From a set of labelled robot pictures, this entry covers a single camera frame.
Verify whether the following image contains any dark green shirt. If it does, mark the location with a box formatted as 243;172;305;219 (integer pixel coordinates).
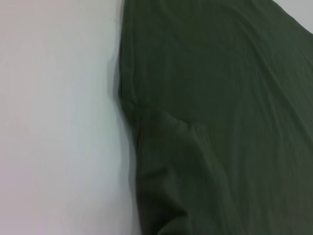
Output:
117;0;313;235

